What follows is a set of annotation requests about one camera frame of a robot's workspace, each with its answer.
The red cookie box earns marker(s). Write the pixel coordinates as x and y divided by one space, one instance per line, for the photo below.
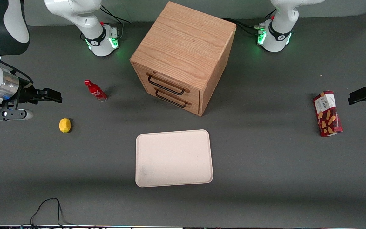
327 114

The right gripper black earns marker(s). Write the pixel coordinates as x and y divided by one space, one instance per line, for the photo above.
26 94

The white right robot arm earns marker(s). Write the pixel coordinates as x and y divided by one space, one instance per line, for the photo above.
75 9

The red coke bottle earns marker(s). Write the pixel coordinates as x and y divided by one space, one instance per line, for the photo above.
95 91

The yellow lemon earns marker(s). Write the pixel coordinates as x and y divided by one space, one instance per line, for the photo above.
64 125

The wooden drawer front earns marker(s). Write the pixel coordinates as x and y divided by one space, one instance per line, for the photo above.
193 94
194 108

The wooden drawer cabinet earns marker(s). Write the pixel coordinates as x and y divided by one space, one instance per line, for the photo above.
183 41

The beige rectangular tray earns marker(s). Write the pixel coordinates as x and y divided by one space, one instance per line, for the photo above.
173 159

